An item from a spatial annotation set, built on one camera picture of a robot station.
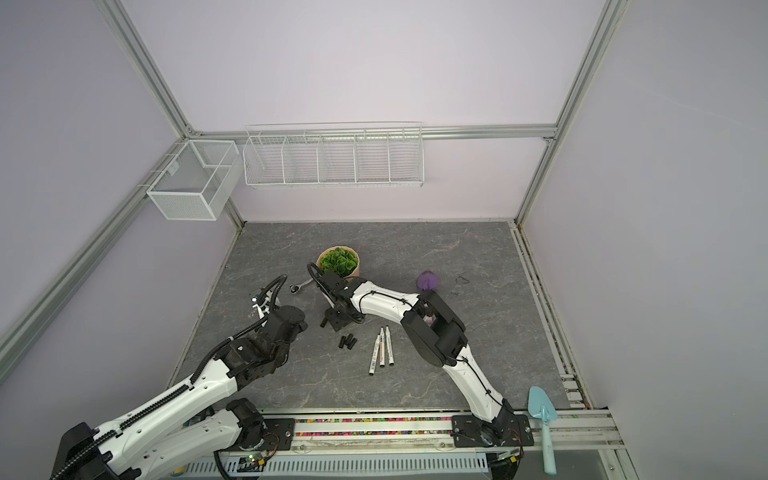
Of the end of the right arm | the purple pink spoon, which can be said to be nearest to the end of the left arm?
the end of the right arm

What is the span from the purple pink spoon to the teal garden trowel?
0.41 metres

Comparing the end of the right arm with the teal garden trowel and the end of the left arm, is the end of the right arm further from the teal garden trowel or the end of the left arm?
the teal garden trowel

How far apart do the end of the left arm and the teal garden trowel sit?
0.64 meters

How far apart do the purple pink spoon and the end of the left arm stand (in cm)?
49

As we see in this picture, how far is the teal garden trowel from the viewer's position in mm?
699

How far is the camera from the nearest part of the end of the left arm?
0.55 m

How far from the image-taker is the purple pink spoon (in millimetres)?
1014
